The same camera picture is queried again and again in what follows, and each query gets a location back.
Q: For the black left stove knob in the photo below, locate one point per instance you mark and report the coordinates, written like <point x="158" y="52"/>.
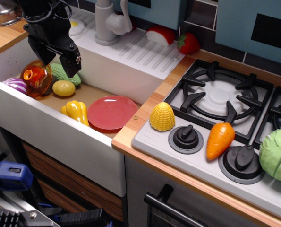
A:
<point x="186" y="140"/>

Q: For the red plastic plate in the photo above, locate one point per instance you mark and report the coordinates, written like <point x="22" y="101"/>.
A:
<point x="110" y="113"/>

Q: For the toy fried egg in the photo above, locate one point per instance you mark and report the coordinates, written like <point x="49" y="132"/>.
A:
<point x="77" y="27"/>

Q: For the blue clamp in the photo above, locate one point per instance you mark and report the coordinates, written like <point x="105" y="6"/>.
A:
<point x="15" y="177"/>

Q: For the green toy bitter gourd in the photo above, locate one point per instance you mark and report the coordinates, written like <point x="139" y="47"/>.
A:
<point x="59" y="73"/>

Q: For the red toy strawberry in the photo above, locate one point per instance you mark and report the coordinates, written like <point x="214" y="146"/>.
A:
<point x="188" y="44"/>

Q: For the yellow toy potato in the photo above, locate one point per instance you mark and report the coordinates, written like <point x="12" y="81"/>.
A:
<point x="63" y="88"/>

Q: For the purple striped toy onion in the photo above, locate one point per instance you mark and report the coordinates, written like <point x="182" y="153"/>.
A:
<point x="17" y="84"/>

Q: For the orange toy carrot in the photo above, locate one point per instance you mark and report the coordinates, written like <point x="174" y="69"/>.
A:
<point x="220" y="138"/>

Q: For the black right stove knob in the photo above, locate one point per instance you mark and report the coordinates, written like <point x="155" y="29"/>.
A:
<point x="241" y="165"/>

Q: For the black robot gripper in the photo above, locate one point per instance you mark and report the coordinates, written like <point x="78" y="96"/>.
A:
<point x="48" y="26"/>

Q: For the grey toy faucet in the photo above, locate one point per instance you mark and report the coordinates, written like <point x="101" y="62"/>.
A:
<point x="109" y="25"/>

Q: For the yellow toy bell pepper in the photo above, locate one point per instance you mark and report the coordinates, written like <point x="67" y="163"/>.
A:
<point x="76" y="110"/>

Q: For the orange transparent plastic cup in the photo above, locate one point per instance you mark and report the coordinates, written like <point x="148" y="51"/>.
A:
<point x="37" y="78"/>

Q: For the black stove knob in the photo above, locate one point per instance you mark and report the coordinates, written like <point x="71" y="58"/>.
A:
<point x="186" y="140"/>
<point x="241" y="165"/>

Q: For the silver metal pot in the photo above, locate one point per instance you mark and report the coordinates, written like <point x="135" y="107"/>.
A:
<point x="10" y="12"/>

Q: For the green toy cabbage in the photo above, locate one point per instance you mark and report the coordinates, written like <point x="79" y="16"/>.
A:
<point x="270" y="154"/>

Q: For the red white toy apple half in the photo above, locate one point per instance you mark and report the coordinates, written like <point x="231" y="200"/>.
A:
<point x="161" y="35"/>

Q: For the yellow toy corn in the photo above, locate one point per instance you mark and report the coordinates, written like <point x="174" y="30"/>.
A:
<point x="162" y="117"/>

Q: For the black oven door handle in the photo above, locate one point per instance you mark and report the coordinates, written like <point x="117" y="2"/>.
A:
<point x="161" y="213"/>

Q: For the black stove grate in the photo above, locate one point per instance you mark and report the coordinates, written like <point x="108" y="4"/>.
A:
<point x="271" y="120"/>
<point x="208" y="94"/>

